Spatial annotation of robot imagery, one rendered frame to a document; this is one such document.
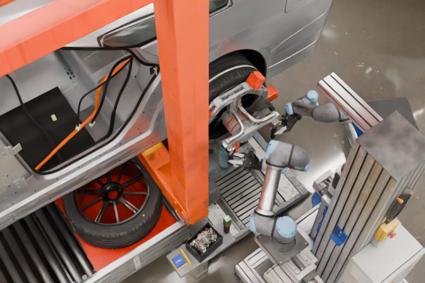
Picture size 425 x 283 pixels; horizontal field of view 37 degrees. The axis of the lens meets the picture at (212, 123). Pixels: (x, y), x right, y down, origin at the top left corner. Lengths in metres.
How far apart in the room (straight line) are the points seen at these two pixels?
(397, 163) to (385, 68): 2.95
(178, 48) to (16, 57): 0.68
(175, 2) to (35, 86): 2.19
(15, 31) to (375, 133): 1.50
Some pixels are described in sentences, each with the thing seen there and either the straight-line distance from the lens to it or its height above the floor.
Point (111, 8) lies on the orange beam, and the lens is 2.20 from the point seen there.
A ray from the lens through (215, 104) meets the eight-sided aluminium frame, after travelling 3.84.
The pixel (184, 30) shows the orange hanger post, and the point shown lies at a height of 2.43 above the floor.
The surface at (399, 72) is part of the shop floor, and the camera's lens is 5.60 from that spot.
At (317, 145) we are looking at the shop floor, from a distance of 5.04.
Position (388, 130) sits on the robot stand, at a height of 2.03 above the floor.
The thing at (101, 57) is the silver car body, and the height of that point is 1.02.
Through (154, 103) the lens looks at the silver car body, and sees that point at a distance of 3.78.
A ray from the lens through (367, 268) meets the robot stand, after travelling 3.34.
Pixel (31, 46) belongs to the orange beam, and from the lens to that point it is 2.14.
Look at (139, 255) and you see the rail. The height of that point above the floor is 0.35.
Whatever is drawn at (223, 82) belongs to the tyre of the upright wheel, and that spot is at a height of 1.18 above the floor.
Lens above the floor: 4.29
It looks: 58 degrees down
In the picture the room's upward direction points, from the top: 1 degrees clockwise
